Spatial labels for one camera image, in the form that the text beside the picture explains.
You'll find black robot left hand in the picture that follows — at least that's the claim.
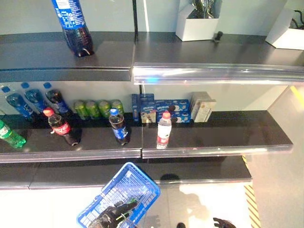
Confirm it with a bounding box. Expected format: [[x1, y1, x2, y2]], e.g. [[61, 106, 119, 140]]
[[94, 200, 138, 228]]

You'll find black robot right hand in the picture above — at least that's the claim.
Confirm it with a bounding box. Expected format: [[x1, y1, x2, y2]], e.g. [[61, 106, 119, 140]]
[[213, 217, 238, 228]]

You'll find blue plastic shopping basket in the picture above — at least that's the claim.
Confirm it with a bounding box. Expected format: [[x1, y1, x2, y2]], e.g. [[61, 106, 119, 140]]
[[76, 162, 161, 228]]

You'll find clear water bottle red cap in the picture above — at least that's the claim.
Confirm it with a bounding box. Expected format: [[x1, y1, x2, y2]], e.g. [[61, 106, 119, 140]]
[[156, 111, 172, 150]]

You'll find yellow black hazard tape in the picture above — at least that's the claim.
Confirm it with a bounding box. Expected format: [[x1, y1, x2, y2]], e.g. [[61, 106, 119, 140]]
[[241, 155, 261, 228]]

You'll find black shelf board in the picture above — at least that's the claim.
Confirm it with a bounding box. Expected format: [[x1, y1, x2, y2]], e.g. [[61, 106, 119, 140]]
[[0, 110, 294, 164], [0, 32, 304, 86], [0, 155, 252, 190]]

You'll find red label cola bottle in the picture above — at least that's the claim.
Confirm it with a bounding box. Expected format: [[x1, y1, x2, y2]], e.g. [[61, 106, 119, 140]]
[[42, 107, 83, 146]]

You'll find ice cream cone box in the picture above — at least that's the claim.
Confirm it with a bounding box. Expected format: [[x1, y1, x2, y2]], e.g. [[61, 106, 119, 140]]
[[141, 110, 157, 124]]

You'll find slim blue biscuit box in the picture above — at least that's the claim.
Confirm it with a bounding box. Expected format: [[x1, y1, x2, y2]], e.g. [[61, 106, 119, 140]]
[[131, 94, 141, 123]]

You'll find beige carton box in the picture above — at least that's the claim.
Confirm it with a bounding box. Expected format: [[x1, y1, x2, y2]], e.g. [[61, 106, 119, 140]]
[[190, 91, 211, 103], [193, 98, 217, 124]]

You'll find small blue cookie box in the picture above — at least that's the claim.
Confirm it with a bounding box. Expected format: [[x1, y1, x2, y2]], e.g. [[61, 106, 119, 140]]
[[139, 93, 155, 112]]

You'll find large blue cookie box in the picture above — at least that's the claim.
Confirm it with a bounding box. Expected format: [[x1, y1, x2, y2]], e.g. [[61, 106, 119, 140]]
[[154, 99, 192, 124]]

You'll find green soda bottle yellow cap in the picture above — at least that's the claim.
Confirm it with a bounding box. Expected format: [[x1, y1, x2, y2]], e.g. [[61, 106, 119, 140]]
[[0, 118, 27, 149]]

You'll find small black knob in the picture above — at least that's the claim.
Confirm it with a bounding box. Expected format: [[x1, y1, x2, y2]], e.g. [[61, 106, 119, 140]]
[[212, 30, 224, 45]]

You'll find large blue label cola bottle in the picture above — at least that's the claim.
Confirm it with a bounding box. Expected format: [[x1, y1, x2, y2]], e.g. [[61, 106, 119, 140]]
[[51, 0, 95, 58]]

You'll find white open cardboard box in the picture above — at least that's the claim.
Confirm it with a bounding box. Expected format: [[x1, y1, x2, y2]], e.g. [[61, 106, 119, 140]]
[[175, 2, 220, 42], [265, 8, 304, 51]]

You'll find black glossy packet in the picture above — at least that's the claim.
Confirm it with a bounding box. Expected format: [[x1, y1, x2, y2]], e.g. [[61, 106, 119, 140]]
[[190, 0, 214, 19]]

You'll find black shelf upright post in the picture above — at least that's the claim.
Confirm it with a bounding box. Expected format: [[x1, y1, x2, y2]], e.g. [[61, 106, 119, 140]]
[[132, 0, 146, 95]]

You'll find black cable bundle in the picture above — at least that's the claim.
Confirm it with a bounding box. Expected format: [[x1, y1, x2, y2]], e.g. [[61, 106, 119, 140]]
[[292, 9, 304, 30]]

